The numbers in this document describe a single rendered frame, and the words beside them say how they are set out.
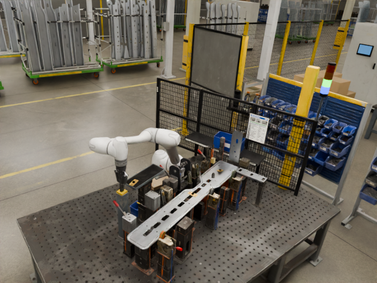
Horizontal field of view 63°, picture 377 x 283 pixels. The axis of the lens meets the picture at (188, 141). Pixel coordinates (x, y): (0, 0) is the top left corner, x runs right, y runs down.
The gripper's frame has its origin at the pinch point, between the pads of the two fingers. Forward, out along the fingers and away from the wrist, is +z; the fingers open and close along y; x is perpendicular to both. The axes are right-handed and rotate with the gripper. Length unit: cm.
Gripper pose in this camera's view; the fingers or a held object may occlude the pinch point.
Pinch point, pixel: (122, 187)
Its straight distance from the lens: 241.6
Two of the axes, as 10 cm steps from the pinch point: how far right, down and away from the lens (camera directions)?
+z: -0.7, 8.9, 4.6
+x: 5.7, -3.4, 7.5
